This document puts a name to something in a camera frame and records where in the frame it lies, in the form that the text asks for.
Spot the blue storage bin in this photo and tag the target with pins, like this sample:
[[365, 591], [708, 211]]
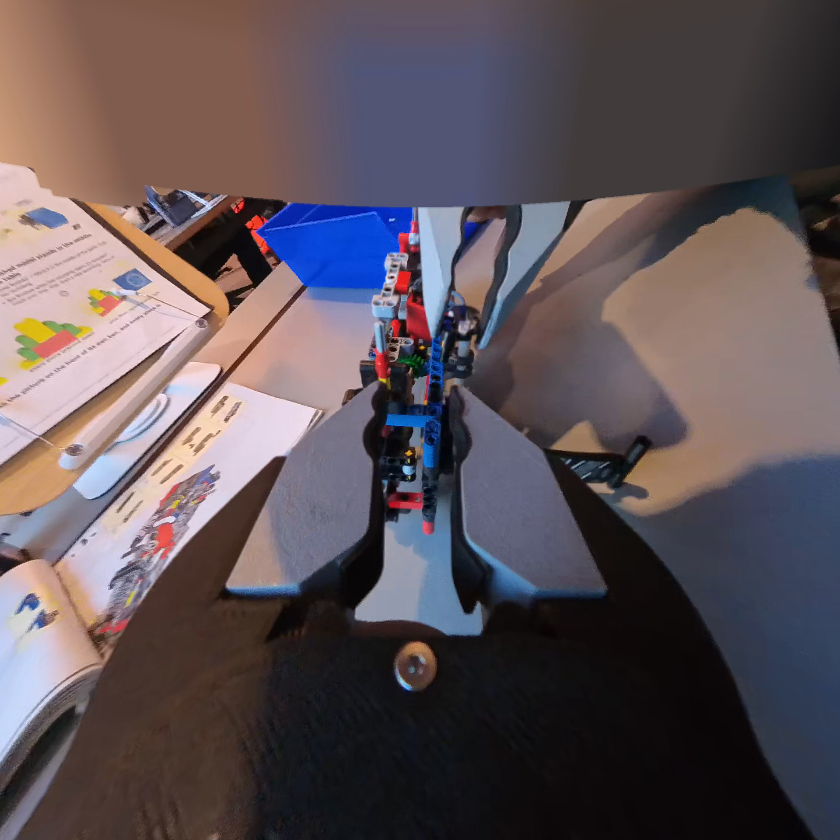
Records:
[[334, 249]]

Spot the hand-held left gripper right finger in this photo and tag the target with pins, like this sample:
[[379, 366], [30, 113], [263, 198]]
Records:
[[525, 518]]

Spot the clipboard with printed sheet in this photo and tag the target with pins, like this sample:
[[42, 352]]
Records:
[[79, 315]]

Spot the open instruction booklet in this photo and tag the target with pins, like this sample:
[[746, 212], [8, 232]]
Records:
[[197, 459]]

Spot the white flat stand base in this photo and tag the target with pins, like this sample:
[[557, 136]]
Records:
[[151, 420]]

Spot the black curved toy panel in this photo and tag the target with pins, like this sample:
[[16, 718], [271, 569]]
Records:
[[590, 467]]

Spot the cluttered background worktable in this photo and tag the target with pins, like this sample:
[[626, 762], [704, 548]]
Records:
[[210, 223]]

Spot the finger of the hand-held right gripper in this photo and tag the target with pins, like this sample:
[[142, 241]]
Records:
[[531, 256], [436, 262]]

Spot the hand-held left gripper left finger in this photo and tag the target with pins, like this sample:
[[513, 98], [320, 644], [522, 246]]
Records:
[[315, 512]]

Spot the toy brick car chassis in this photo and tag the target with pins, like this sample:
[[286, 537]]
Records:
[[413, 394]]

